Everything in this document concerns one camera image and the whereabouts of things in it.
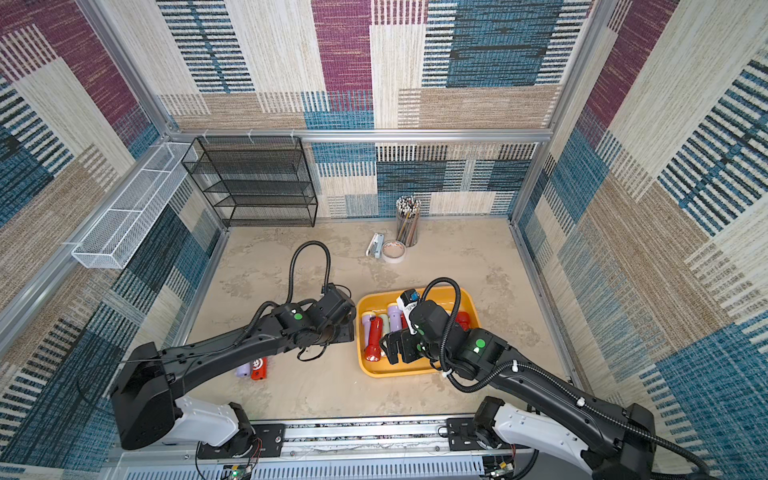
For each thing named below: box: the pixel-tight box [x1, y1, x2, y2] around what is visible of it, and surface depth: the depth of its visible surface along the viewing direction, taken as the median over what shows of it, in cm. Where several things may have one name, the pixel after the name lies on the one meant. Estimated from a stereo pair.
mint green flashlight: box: [379, 313, 390, 336], surface depth 91 cm
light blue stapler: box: [366, 232, 385, 259], surface depth 113 cm
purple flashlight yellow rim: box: [388, 302, 403, 333], surface depth 92 cm
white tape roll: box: [382, 239, 407, 263], surface depth 111 cm
